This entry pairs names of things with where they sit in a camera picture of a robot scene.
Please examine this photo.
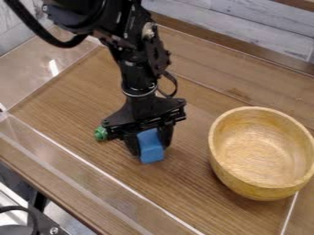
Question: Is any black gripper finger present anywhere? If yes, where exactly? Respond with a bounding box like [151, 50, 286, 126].
[158, 125, 174, 149]
[123, 133, 141, 156]

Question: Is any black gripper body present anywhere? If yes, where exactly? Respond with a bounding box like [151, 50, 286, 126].
[101, 95, 187, 140]

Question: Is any blue foam block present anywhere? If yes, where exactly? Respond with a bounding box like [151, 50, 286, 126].
[138, 129, 165, 164]

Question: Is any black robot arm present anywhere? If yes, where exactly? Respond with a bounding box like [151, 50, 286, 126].
[4, 0, 187, 162]

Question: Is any brown wooden bowl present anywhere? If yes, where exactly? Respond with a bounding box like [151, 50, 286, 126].
[207, 106, 314, 201]

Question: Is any green white dry-erase marker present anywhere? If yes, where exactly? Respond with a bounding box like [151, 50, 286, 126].
[95, 126, 109, 141]

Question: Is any black metal table bracket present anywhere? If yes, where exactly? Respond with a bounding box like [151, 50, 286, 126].
[27, 192, 67, 235]

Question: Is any clear acrylic tray wall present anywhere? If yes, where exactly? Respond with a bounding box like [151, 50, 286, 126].
[0, 27, 314, 235]

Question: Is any black cable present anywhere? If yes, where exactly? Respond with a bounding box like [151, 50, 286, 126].
[0, 205, 40, 235]

